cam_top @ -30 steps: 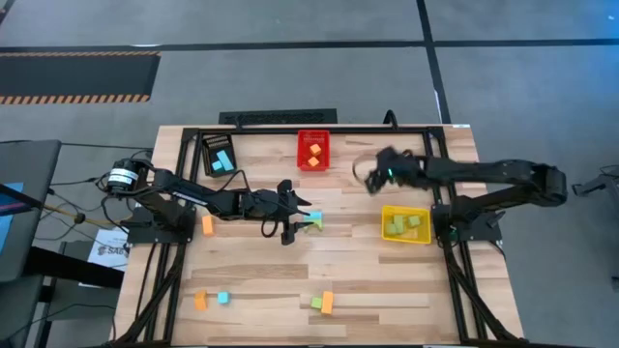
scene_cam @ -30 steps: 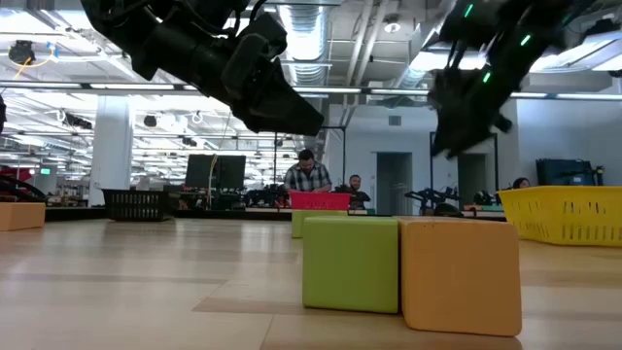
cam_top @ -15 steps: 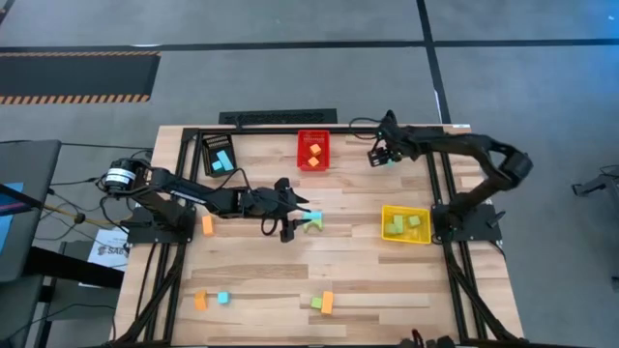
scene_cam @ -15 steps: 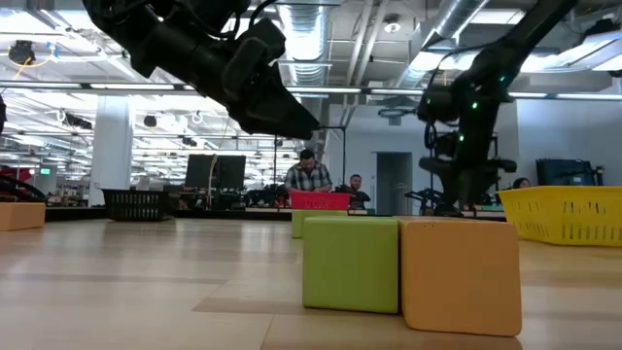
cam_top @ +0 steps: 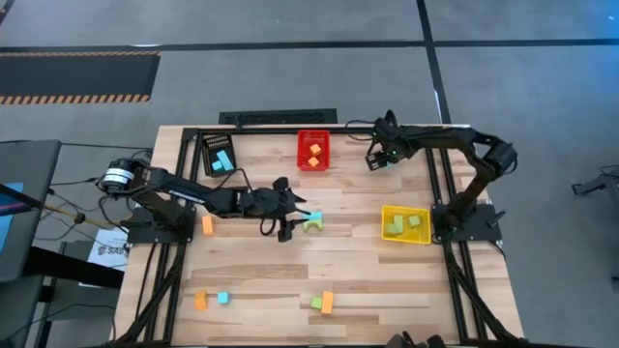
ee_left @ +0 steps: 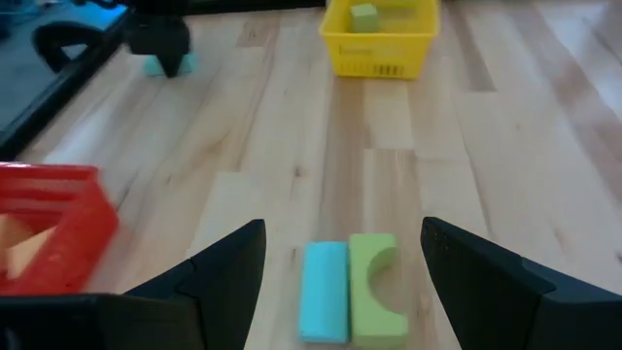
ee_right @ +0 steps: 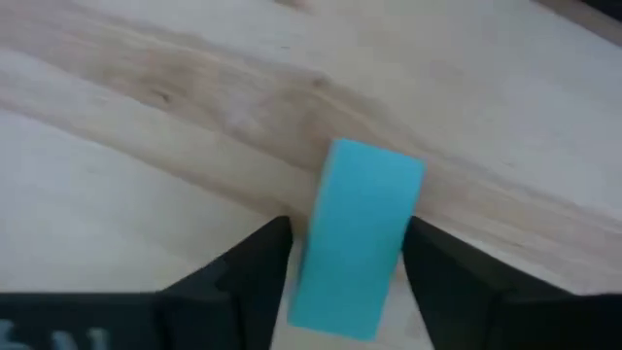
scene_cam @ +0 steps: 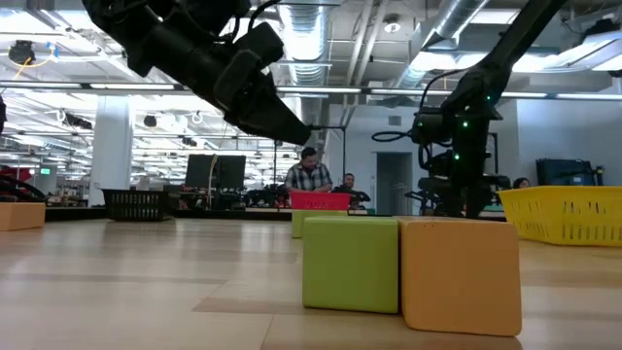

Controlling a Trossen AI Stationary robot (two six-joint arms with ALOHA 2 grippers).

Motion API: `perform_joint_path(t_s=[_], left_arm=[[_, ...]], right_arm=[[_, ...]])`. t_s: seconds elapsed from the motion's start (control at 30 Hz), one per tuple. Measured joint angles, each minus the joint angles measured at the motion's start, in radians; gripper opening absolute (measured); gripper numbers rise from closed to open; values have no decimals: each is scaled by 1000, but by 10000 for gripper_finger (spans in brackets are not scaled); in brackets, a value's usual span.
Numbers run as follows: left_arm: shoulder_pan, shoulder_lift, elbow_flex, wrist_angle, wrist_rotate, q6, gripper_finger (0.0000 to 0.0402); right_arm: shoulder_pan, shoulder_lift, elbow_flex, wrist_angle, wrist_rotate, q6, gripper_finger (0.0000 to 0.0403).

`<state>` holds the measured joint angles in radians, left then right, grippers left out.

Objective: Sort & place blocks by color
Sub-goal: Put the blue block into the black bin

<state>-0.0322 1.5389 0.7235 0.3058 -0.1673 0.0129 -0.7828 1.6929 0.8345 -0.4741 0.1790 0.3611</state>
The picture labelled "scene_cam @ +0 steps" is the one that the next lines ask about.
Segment white building column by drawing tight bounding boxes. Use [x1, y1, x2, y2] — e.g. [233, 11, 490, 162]
[88, 94, 136, 208]

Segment green arch foam block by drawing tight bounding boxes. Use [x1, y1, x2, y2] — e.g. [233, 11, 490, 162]
[291, 209, 349, 239]

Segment orange foam block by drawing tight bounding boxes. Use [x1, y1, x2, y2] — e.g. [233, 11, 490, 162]
[397, 217, 524, 337]
[0, 202, 47, 232]

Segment red plastic basket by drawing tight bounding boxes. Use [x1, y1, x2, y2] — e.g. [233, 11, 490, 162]
[290, 191, 352, 212]

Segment yellow plastic basket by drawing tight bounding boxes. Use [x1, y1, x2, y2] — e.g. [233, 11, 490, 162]
[499, 186, 622, 247]

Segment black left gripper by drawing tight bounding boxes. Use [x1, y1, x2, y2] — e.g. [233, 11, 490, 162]
[187, 48, 313, 147]

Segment black table frame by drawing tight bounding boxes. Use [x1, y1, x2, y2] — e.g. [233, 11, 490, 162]
[45, 206, 504, 223]

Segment grey door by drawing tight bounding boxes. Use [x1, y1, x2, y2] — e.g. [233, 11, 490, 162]
[375, 151, 414, 216]

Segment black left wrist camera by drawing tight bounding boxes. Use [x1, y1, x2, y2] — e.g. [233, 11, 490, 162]
[213, 21, 286, 113]

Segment black computer monitor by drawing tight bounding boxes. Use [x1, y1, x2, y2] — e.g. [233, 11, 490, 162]
[215, 155, 248, 191]
[184, 154, 218, 191]

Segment black plastic basket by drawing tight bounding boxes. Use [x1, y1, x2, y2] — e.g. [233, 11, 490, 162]
[101, 189, 170, 223]

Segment dark equipment case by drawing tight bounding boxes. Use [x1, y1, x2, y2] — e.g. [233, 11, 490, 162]
[535, 157, 605, 188]

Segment round ceiling fixture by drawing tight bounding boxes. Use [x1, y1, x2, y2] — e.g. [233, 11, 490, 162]
[382, 13, 402, 35]

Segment black ceiling device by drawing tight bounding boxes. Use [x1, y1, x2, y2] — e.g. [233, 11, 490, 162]
[7, 39, 37, 66]

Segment silver ventilation duct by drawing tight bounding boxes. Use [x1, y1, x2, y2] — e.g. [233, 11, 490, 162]
[277, 0, 337, 88]
[392, 0, 491, 89]

